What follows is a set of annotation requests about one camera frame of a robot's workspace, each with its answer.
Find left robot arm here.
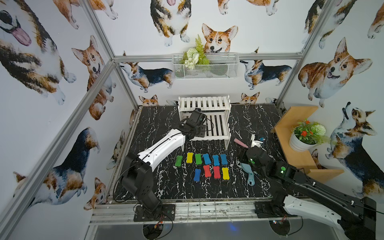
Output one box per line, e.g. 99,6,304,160
119,108,207,213

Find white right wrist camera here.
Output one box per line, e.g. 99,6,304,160
251,134,265,148

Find yellow eraser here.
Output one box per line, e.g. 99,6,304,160
222,168,230,181

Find yellow eraser shelf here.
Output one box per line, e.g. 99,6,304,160
186,152,194,164

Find white wire wall basket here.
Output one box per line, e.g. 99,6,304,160
172,53,240,80

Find artificial fern and white flowers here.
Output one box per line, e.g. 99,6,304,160
181,35,210,70

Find teal dustpan with brush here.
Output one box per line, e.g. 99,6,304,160
241,163,255,186

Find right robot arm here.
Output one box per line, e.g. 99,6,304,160
239,147,378,240

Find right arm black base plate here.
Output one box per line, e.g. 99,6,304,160
254,202,297,218

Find wooden corner stand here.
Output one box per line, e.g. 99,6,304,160
271,106,344,184

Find blue eraser shelf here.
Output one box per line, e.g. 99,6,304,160
193,169,201,182

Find dark green eraser shelf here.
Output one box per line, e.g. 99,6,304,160
174,155,183,168

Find light blue eraser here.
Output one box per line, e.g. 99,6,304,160
213,155,220,167
220,154,228,166
203,154,212,165

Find red eraser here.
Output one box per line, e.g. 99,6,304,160
203,165,212,178
213,166,221,179

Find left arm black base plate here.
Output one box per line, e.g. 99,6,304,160
134,204,176,222

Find white wooden two-tier shelf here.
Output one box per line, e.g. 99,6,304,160
178,96,232,149

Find white pot red flowers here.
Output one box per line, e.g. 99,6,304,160
289,119,331,152

